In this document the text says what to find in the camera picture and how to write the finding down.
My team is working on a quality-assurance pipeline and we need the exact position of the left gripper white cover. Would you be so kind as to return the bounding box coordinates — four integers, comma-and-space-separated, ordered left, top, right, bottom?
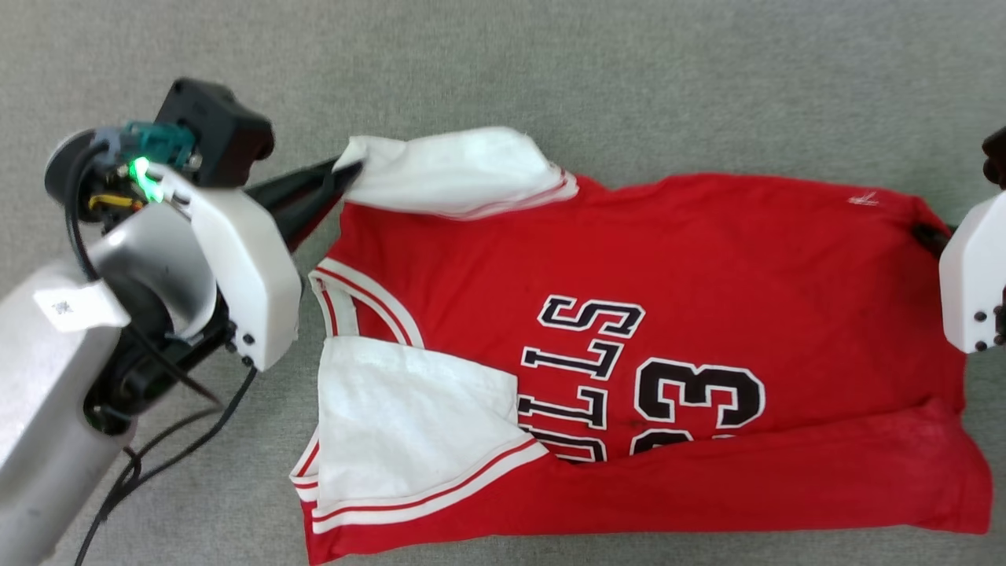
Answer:
145, 157, 365, 373

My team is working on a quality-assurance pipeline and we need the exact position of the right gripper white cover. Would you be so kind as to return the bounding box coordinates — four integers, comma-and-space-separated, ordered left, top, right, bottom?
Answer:
910, 191, 1006, 355

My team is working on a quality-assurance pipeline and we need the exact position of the thin black cable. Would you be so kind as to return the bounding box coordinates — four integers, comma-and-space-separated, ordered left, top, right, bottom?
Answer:
75, 366, 260, 566
64, 135, 111, 284

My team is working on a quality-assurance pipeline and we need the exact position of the red and white basketball jersey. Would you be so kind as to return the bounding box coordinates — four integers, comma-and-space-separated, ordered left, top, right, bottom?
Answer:
289, 126, 993, 566

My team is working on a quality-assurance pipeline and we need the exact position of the teal cable connector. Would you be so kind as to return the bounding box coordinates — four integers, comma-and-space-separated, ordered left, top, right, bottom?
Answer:
122, 120, 197, 170

